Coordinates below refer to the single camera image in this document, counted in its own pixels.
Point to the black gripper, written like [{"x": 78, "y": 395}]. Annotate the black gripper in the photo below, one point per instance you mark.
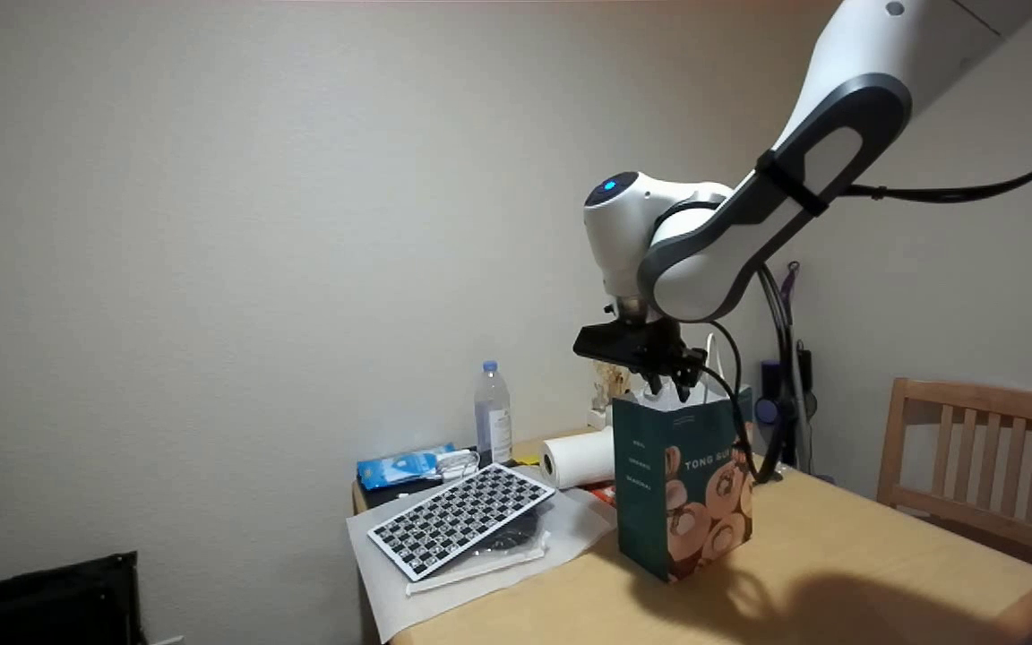
[{"x": 663, "y": 352}]

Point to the white paper towel roll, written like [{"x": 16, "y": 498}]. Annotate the white paper towel roll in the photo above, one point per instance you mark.
[{"x": 575, "y": 457}]

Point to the black low cabinet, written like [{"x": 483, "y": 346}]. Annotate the black low cabinet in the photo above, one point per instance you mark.
[{"x": 39, "y": 603}]

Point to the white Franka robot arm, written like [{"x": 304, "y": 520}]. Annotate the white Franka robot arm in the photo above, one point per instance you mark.
[{"x": 708, "y": 257}]

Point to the blue wipes pack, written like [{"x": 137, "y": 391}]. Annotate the blue wipes pack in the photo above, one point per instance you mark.
[{"x": 396, "y": 471}]

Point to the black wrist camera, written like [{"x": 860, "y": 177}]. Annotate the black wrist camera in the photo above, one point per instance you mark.
[{"x": 604, "y": 338}]

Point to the wooden slatted chair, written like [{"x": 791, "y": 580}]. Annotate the wooden slatted chair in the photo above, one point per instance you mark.
[{"x": 982, "y": 452}]

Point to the clear plastic water bottle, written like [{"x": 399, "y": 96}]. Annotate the clear plastic water bottle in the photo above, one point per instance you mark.
[{"x": 494, "y": 419}]

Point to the white paper sheet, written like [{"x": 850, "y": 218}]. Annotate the white paper sheet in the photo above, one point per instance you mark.
[{"x": 379, "y": 592}]

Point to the black tripod stand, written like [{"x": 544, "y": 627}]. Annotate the black tripod stand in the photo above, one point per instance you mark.
[{"x": 797, "y": 382}]

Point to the black white checkered board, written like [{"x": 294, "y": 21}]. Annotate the black white checkered board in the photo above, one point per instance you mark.
[{"x": 458, "y": 520}]

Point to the small white packet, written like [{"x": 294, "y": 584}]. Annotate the small white packet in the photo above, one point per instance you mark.
[{"x": 458, "y": 462}]

